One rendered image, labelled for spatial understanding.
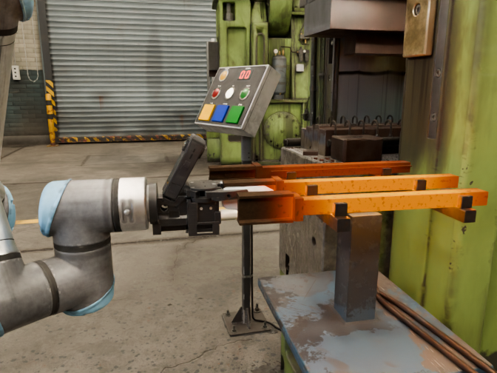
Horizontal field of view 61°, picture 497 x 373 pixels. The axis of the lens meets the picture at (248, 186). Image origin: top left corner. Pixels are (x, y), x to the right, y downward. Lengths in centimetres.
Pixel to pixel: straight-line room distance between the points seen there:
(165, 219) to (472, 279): 72
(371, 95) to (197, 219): 105
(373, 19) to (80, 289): 103
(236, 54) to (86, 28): 392
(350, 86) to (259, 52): 463
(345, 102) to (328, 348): 100
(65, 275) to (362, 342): 51
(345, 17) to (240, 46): 504
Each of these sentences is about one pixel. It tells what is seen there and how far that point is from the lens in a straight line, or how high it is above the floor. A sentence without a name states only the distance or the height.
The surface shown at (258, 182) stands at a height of 95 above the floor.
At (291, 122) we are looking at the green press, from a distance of 625.
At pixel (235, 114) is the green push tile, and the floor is 101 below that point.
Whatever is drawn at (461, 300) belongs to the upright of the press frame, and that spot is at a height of 64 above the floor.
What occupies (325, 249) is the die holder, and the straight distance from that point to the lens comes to 119.
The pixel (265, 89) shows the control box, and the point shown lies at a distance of 171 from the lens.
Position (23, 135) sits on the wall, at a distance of 960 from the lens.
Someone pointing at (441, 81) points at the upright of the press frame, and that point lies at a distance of 108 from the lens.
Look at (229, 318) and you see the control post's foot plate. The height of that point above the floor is 1.
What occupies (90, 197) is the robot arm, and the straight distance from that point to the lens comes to 71.
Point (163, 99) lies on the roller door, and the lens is 924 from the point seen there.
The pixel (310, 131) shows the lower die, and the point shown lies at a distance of 138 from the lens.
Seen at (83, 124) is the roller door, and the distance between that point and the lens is 933.
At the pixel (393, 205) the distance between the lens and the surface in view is 69.
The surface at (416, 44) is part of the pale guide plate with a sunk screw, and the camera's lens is 113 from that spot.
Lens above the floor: 111
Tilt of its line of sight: 13 degrees down
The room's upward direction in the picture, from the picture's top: straight up
